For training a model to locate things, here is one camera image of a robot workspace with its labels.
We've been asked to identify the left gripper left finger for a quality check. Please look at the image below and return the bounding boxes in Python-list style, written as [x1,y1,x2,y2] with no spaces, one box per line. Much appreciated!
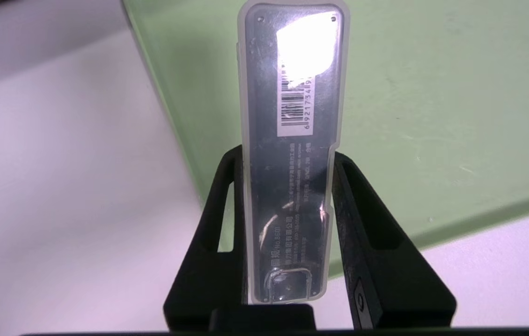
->
[163,145,250,333]

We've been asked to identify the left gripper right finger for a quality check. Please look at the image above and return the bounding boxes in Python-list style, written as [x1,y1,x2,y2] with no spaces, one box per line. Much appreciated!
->
[331,150,458,331]

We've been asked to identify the grey clear plastic case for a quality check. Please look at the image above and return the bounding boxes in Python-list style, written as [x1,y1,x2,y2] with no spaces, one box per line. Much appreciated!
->
[236,2,352,305]

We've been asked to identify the light green plastic tray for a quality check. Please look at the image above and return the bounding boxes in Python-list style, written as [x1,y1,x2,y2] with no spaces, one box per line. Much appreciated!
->
[121,0,529,279]

